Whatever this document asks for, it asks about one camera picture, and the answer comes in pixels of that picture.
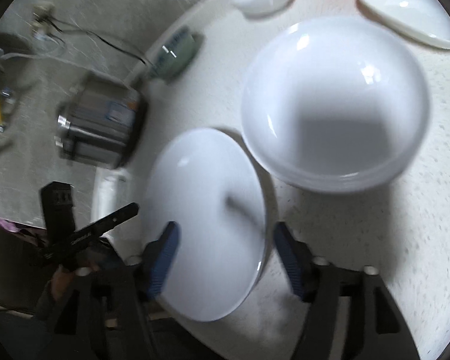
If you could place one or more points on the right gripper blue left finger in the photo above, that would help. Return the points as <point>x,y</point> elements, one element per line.
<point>157,260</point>

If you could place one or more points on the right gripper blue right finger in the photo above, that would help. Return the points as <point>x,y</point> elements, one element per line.
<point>296,259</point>

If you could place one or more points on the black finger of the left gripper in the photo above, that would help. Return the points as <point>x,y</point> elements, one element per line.
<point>109,222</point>

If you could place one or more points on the large white deep plate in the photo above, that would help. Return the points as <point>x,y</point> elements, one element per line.
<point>335,105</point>

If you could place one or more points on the green patterned ceramic bowl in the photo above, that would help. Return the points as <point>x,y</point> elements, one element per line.
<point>175,55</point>

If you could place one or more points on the white oval plate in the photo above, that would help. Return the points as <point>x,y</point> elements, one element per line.
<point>425,21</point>

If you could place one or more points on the left hand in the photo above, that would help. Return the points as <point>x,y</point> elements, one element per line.
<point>59,286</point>

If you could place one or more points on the stainless steel rice cooker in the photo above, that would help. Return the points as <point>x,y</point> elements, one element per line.
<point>101,124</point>

